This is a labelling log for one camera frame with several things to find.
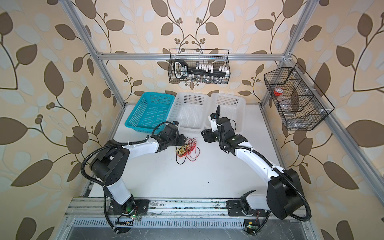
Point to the right white plastic basket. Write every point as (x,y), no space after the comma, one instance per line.
(232,107)

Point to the back black wire basket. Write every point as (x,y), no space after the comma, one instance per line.
(216,57)

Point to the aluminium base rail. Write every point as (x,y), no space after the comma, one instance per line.
(164,213)

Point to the black tool with vials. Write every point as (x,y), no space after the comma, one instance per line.
(182,70)

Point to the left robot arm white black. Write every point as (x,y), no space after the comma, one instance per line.
(105,166)

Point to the side black wire basket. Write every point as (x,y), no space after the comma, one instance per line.
(303,105)

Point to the aluminium frame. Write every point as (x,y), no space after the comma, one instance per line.
(370,174)

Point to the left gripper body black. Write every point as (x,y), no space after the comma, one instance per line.
(179,140)

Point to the red capped item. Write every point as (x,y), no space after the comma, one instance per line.
(278,91)

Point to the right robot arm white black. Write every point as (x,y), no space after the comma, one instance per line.
(284,196)

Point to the white plastic basket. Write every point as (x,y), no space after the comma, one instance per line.
(232,107)
(190,110)

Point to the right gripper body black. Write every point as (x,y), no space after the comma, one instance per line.
(213,136)

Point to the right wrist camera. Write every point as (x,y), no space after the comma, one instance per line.
(214,122)

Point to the teal plastic basket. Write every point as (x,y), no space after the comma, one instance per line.
(151,110)

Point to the middle white plastic basket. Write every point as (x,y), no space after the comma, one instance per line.
(190,110)

